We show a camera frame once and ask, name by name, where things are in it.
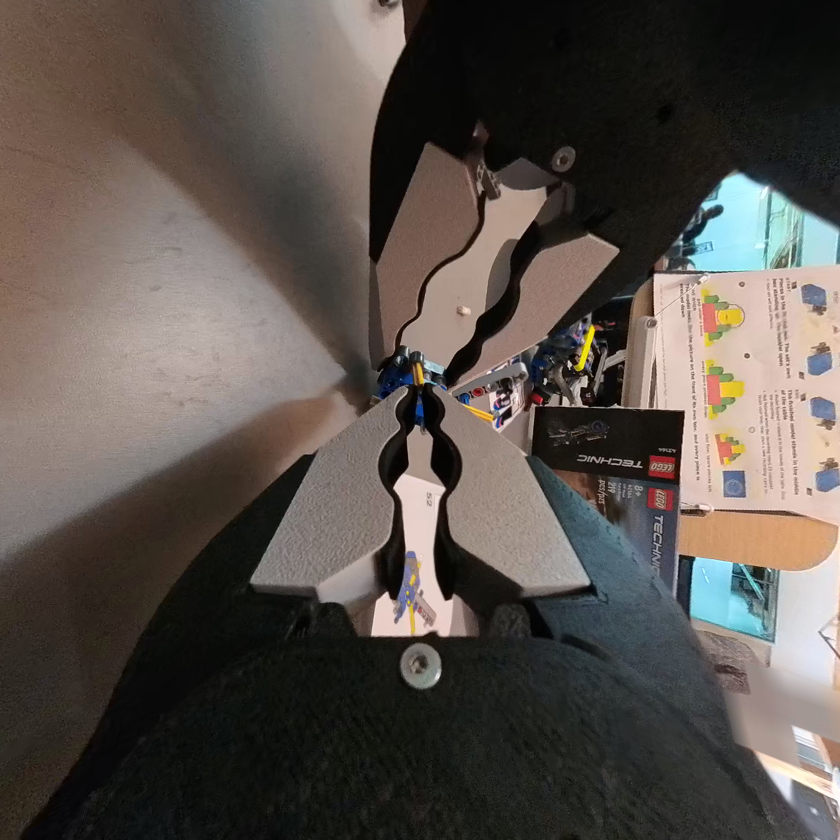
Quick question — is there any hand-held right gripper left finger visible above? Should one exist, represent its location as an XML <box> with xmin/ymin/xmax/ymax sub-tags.
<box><xmin>249</xmin><ymin>386</ymin><xmax>417</xmax><ymax>635</ymax></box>

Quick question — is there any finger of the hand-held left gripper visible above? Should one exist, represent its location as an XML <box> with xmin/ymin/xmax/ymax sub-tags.
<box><xmin>367</xmin><ymin>142</ymin><xmax>488</xmax><ymax>370</ymax></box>
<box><xmin>448</xmin><ymin>231</ymin><xmax>622</xmax><ymax>391</ymax></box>

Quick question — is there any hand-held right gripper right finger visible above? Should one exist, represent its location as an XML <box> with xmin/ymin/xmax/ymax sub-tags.
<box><xmin>424</xmin><ymin>386</ymin><xmax>592</xmax><ymax>632</ymax></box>

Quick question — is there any lego instruction booklet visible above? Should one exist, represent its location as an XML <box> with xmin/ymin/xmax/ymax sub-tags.
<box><xmin>371</xmin><ymin>472</ymin><xmax>480</xmax><ymax>637</ymax></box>

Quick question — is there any blue grey lego sub-assembly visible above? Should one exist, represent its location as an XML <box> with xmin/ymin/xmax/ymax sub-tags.
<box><xmin>376</xmin><ymin>346</ymin><xmax>529</xmax><ymax>434</ymax></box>

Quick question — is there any partly built lego car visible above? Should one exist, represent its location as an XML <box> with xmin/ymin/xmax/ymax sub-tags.
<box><xmin>530</xmin><ymin>318</ymin><xmax>626</xmax><ymax>409</ymax></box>

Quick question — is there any lego set box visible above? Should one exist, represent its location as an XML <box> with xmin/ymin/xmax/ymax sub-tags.
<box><xmin>530</xmin><ymin>406</ymin><xmax>686</xmax><ymax>599</ymax></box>

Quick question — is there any lego sticker sheet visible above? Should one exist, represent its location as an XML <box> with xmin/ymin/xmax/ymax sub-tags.
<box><xmin>489</xmin><ymin>379</ymin><xmax>527</xmax><ymax>432</ymax></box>

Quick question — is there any white plastic bar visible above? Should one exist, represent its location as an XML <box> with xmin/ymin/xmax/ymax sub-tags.
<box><xmin>622</xmin><ymin>314</ymin><xmax>661</xmax><ymax>409</ymax></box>

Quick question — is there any printed instruction poster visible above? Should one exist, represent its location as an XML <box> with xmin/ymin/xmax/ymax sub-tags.
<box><xmin>651</xmin><ymin>266</ymin><xmax>840</xmax><ymax>526</ymax></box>

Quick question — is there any brown cardboard box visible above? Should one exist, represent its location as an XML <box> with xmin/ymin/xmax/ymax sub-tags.
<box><xmin>678</xmin><ymin>508</ymin><xmax>840</xmax><ymax>573</ymax></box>

